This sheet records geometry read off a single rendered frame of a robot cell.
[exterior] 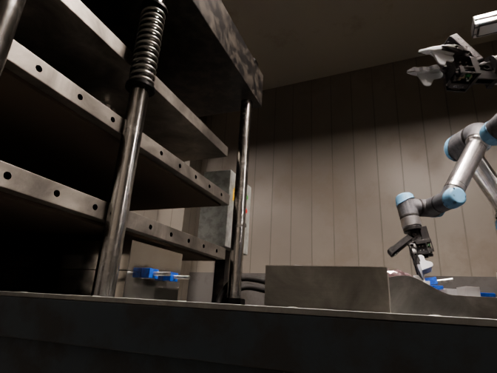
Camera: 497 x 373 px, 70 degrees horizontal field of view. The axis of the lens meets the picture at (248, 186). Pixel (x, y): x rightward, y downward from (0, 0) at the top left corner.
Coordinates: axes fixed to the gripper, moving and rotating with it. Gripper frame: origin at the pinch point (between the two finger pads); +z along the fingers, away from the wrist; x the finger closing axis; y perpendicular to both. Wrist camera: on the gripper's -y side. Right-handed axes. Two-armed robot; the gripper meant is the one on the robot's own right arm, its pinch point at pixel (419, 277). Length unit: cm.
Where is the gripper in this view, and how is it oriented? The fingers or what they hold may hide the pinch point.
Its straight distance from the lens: 154.3
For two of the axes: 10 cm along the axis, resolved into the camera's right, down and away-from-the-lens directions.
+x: 3.6, 4.5, 8.2
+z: 0.3, 8.7, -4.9
